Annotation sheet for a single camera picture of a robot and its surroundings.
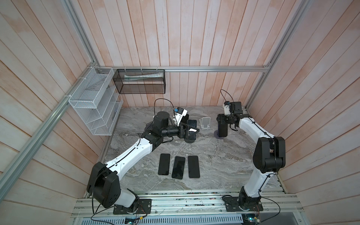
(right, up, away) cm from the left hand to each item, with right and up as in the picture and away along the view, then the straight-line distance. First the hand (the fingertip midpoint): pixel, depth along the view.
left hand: (194, 132), depth 71 cm
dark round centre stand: (0, -9, +28) cm, 30 cm away
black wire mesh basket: (-37, +36, +33) cm, 61 cm away
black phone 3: (+24, -1, +27) cm, 36 cm away
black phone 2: (+2, -24, +18) cm, 30 cm away
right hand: (+23, +8, +26) cm, 36 cm away
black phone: (-18, -23, +19) cm, 35 cm away
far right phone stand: (+20, -4, +33) cm, 39 cm away
